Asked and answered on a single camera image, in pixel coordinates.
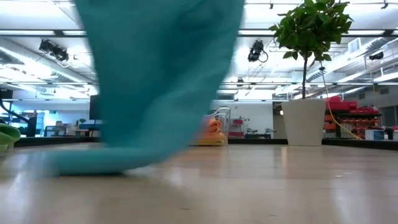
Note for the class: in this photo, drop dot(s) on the yellow-orange microfiber towel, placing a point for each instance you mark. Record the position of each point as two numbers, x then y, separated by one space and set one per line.
214 132

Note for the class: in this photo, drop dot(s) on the blue microfiber towel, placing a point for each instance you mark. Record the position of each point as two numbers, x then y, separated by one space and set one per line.
155 77

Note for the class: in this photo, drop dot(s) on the green microfiber towel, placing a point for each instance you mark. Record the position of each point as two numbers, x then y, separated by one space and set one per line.
7 133

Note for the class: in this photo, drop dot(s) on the clear plastic bin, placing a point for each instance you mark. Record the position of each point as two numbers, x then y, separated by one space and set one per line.
225 124

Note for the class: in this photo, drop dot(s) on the black ceiling spotlight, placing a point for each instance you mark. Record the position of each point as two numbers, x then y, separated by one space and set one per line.
53 49
256 49

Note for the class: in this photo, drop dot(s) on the white plant pot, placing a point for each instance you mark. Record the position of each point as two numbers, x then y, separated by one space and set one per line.
303 123

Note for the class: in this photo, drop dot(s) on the black monitor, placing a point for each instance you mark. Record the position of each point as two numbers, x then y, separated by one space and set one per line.
94 107

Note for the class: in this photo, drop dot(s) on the green potted plant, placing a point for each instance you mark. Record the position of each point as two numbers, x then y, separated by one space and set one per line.
311 28

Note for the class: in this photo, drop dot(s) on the red bin storage shelf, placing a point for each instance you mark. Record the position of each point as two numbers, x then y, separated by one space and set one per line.
351 119

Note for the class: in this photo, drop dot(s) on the blue container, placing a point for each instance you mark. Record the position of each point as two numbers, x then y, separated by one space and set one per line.
378 134

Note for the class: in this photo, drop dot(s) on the black ceiling camera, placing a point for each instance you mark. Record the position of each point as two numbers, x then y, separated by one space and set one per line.
376 56

